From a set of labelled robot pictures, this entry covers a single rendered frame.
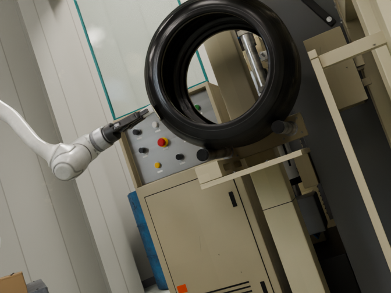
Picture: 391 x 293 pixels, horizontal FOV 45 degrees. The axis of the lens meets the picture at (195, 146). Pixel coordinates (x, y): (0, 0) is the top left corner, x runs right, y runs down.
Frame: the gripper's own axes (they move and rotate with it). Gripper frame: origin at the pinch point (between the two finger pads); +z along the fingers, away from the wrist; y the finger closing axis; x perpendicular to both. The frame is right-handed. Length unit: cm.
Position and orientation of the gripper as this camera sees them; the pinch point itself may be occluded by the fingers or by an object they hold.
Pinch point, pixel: (149, 110)
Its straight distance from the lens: 182.4
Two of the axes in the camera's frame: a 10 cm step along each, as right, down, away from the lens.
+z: 8.4, -4.7, -2.8
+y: 3.1, -0.2, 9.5
